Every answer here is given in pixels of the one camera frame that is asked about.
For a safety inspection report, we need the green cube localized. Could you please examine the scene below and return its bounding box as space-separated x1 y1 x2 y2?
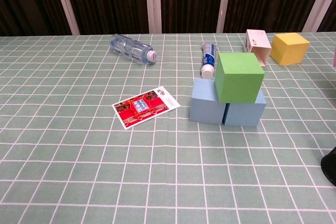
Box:
214 52 265 104

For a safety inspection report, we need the blue cube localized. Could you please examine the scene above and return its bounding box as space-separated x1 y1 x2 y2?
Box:
189 77 227 125
222 88 267 128

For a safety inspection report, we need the yellow cube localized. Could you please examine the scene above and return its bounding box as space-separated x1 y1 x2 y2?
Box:
269 32 311 66

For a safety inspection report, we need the red printed card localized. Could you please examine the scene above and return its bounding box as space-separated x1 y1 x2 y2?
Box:
111 86 182 131

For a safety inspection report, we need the blue white toothpaste tube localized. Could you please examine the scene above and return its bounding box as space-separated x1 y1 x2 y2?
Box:
200 41 219 80

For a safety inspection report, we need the clear plastic water bottle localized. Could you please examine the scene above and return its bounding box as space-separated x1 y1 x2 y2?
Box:
109 33 159 65

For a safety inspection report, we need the green checkered tablecloth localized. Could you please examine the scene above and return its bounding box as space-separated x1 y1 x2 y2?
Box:
0 32 336 224

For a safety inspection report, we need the white cardboard carton box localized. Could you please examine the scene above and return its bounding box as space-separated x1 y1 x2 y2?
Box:
243 29 272 67

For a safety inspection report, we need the dark green plastic cup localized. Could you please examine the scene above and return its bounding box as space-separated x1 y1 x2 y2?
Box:
320 146 336 187

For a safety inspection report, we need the white frame post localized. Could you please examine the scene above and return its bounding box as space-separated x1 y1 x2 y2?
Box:
301 0 336 33
216 0 234 34
50 0 81 36
144 0 162 34

